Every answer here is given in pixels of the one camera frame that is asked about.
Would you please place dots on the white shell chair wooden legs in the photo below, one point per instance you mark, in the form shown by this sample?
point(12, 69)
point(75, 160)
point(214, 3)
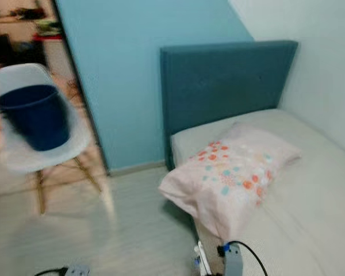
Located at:
point(23, 158)

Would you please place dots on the dark blue plastic bucket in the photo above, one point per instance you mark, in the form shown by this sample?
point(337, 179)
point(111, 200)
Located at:
point(34, 118)

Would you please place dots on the black background furniture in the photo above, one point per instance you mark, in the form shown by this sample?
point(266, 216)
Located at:
point(0, 49)

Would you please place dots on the green and red clutter pile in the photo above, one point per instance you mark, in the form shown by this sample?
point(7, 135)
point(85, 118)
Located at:
point(49, 29)

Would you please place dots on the teal upholstered headboard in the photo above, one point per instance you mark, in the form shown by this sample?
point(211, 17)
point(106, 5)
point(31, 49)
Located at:
point(218, 83)

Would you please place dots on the white striped plastic piece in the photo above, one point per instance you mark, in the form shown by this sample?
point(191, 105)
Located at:
point(201, 261)

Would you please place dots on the pink floral print pillow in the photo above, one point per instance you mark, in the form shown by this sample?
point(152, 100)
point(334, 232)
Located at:
point(236, 172)

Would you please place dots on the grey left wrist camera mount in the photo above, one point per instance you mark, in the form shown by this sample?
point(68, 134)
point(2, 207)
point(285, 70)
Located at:
point(77, 271)

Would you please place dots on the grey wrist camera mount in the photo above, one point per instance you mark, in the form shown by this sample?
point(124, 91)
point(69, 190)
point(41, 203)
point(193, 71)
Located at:
point(77, 271)
point(233, 261)

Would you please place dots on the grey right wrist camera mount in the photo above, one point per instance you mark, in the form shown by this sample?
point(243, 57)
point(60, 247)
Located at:
point(233, 261)

